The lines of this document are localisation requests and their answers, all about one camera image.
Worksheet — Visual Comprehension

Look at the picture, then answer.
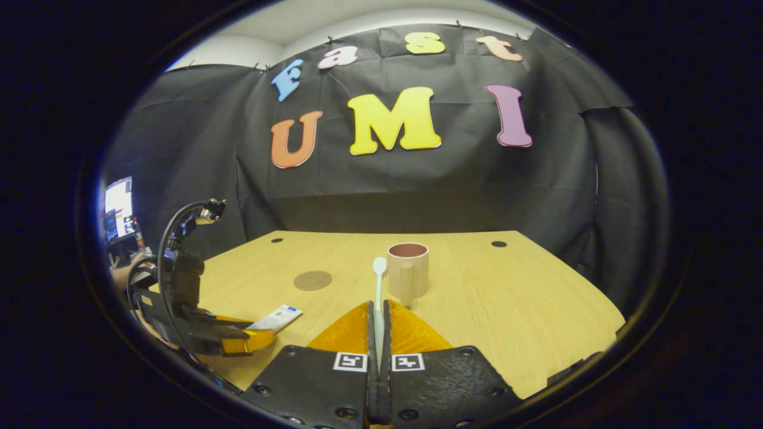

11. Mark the black backdrop cloth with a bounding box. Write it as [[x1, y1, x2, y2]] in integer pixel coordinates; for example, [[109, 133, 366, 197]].
[[104, 24, 669, 316]]

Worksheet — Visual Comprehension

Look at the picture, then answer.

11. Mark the white toothpaste tube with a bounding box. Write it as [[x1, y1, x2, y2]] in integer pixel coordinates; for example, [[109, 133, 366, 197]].
[[246, 304, 303, 332]]

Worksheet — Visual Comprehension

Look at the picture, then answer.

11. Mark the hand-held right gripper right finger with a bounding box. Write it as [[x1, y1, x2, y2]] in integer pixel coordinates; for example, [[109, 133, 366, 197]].
[[381, 300, 525, 429]]

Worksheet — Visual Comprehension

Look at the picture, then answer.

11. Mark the pale green toothbrush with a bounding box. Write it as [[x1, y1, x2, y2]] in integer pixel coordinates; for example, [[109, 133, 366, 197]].
[[373, 257, 388, 376]]

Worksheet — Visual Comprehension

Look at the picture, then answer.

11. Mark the black cable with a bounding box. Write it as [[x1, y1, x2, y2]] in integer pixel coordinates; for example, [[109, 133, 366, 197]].
[[156, 201, 209, 334]]

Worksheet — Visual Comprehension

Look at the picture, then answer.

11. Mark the round brown coaster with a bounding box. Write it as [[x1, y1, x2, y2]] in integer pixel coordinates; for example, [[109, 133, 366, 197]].
[[293, 271, 333, 291]]

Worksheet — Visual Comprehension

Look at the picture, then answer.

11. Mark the computer monitor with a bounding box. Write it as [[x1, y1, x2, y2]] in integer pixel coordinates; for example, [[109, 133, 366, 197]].
[[103, 176, 135, 242]]

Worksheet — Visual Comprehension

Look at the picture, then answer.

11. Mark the beige cup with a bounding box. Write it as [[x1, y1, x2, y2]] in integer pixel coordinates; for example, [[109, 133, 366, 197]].
[[387, 242, 430, 307]]

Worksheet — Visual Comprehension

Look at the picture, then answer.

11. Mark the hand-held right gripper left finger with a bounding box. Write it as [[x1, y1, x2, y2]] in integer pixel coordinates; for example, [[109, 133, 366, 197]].
[[241, 300, 382, 429]]

